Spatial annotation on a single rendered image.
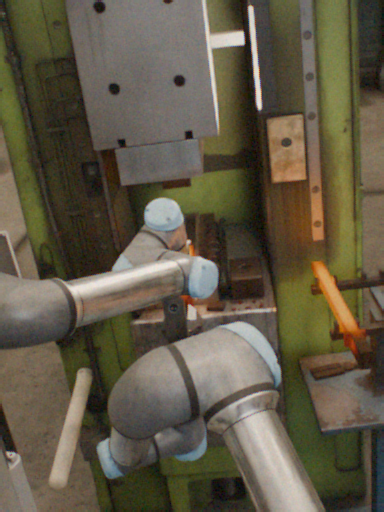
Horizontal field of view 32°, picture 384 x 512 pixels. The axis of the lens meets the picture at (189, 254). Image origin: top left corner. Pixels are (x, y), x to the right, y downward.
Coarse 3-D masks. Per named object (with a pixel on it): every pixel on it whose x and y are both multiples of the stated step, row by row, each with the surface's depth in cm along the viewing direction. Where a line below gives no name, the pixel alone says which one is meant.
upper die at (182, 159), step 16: (160, 144) 157; (176, 144) 157; (192, 144) 157; (128, 160) 159; (144, 160) 159; (160, 160) 159; (176, 160) 159; (192, 160) 159; (128, 176) 161; (144, 176) 161; (160, 176) 161; (176, 176) 161; (192, 176) 161
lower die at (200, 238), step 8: (184, 216) 209; (200, 216) 210; (208, 216) 209; (200, 224) 204; (200, 232) 199; (216, 232) 208; (200, 240) 194; (216, 240) 201; (200, 248) 189; (216, 248) 195; (200, 256) 185; (208, 256) 184; (216, 288) 175; (208, 296) 176; (216, 296) 176; (160, 304) 177
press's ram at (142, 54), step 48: (96, 0) 143; (144, 0) 143; (192, 0) 143; (96, 48) 148; (144, 48) 147; (192, 48) 147; (96, 96) 153; (144, 96) 152; (192, 96) 152; (96, 144) 158; (144, 144) 158
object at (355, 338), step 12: (312, 264) 177; (324, 276) 171; (324, 288) 166; (336, 288) 165; (336, 300) 160; (336, 312) 156; (348, 312) 155; (348, 324) 150; (348, 336) 146; (360, 336) 144; (360, 348) 140; (360, 360) 142
